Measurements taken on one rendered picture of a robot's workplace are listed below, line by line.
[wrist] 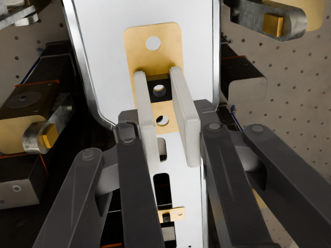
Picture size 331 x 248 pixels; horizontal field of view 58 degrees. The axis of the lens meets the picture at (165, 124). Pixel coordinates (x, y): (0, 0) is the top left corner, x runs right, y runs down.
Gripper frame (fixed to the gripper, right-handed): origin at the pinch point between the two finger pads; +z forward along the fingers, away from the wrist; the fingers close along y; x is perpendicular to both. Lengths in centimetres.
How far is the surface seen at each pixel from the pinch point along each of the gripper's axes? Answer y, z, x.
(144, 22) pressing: 0.2, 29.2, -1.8
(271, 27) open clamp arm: 15.0, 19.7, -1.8
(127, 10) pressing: -2.0, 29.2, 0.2
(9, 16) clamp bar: -13.9, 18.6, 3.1
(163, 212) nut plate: -1, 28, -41
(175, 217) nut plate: 2, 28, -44
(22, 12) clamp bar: -13.4, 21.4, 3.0
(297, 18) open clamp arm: 17.1, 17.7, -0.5
